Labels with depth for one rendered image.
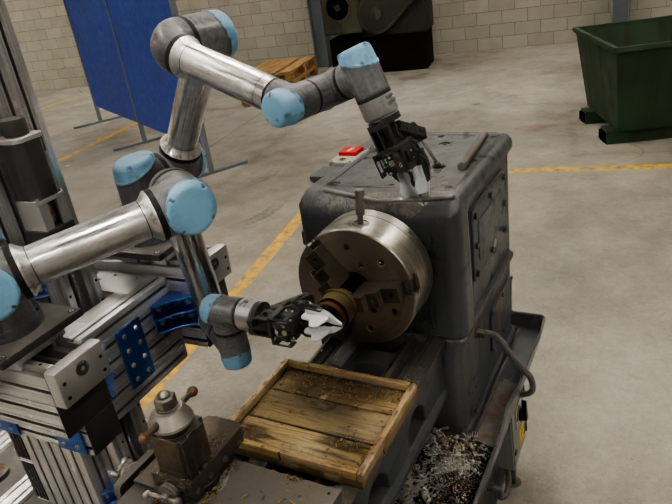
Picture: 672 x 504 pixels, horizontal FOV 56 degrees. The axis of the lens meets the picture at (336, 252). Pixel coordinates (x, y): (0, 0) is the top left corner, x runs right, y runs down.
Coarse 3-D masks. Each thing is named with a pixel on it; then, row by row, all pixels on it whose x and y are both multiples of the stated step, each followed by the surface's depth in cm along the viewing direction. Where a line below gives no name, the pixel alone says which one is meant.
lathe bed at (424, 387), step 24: (432, 336) 169; (312, 360) 167; (336, 360) 165; (360, 360) 168; (384, 360) 167; (408, 360) 165; (432, 360) 160; (432, 384) 165; (432, 408) 166; (408, 432) 152; (240, 456) 140; (384, 456) 135; (408, 456) 152; (384, 480) 143
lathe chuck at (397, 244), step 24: (312, 240) 156; (336, 240) 150; (360, 240) 147; (384, 240) 145; (408, 240) 150; (360, 264) 150; (384, 264) 148; (408, 264) 146; (312, 288) 160; (360, 312) 156; (384, 312) 153; (408, 312) 149; (360, 336) 160; (384, 336) 156
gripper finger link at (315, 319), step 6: (306, 312) 142; (312, 312) 141; (318, 312) 140; (324, 312) 140; (306, 318) 140; (312, 318) 140; (318, 318) 140; (324, 318) 139; (330, 318) 140; (336, 318) 140; (312, 324) 138; (318, 324) 138; (336, 324) 140
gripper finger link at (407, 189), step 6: (402, 174) 138; (408, 174) 137; (402, 180) 137; (408, 180) 138; (402, 186) 136; (408, 186) 138; (414, 186) 138; (402, 192) 136; (408, 192) 138; (414, 192) 139; (420, 204) 139
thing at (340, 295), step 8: (328, 296) 144; (336, 296) 143; (344, 296) 144; (320, 304) 142; (328, 304) 141; (336, 304) 142; (344, 304) 142; (352, 304) 144; (336, 312) 140; (344, 312) 142; (352, 312) 144; (344, 320) 142; (352, 320) 147
